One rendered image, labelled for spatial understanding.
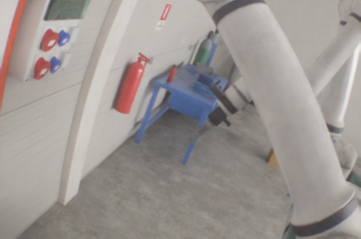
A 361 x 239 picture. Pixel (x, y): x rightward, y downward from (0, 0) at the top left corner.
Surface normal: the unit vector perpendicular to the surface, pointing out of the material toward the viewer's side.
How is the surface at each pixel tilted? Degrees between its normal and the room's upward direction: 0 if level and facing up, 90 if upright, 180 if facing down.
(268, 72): 84
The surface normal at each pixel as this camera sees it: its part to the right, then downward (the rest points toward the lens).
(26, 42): -0.21, 0.23
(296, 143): -0.45, 0.07
